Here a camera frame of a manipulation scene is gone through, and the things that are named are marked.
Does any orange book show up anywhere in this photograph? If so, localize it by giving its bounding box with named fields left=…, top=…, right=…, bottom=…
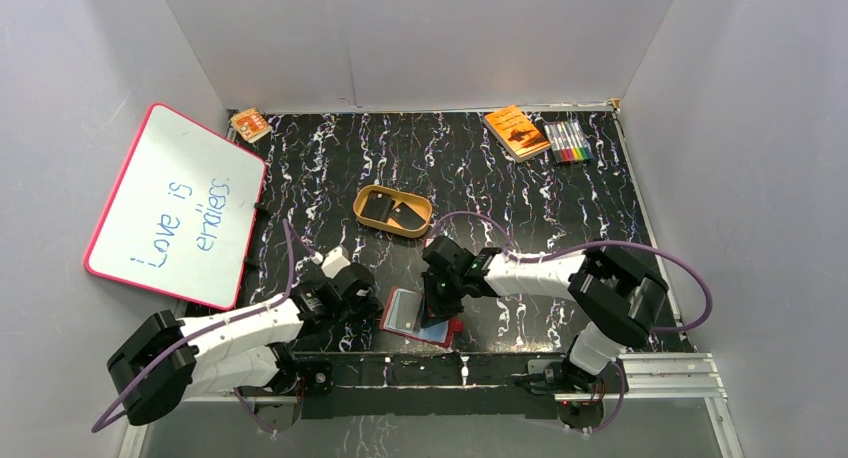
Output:
left=483, top=105, right=551, bottom=163

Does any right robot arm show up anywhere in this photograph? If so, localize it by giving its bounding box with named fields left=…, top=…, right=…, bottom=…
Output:
left=419, top=236, right=668, bottom=395

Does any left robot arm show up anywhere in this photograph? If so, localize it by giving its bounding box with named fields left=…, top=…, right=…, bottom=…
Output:
left=93, top=246, right=382, bottom=430

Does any black cards stack in tray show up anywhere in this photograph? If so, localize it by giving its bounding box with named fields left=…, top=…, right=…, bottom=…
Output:
left=361, top=190, right=395, bottom=223

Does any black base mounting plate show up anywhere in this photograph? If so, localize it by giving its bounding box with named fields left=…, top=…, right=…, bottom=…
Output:
left=235, top=350, right=627, bottom=422

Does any tan oval tray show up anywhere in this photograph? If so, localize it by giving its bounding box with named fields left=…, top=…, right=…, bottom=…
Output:
left=353, top=184, right=433, bottom=239

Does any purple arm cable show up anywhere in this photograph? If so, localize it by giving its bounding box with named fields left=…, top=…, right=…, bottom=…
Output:
left=91, top=219, right=326, bottom=436
left=423, top=211, right=714, bottom=435

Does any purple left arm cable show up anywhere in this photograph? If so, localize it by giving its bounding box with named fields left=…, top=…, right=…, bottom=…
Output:
left=91, top=219, right=326, bottom=436

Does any pink framed whiteboard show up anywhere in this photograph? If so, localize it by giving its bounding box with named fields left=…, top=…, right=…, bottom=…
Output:
left=84, top=103, right=267, bottom=310

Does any small orange card box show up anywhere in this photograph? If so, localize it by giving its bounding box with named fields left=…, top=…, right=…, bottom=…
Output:
left=230, top=108, right=272, bottom=143

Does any coloured marker pen pack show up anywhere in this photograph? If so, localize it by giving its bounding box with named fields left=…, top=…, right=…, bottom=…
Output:
left=543, top=119, right=595, bottom=164

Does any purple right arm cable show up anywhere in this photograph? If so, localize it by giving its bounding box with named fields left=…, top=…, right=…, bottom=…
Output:
left=423, top=211, right=714, bottom=435

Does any red card holder wallet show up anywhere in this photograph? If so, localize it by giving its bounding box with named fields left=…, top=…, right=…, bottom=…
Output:
left=379, top=287, right=464, bottom=348

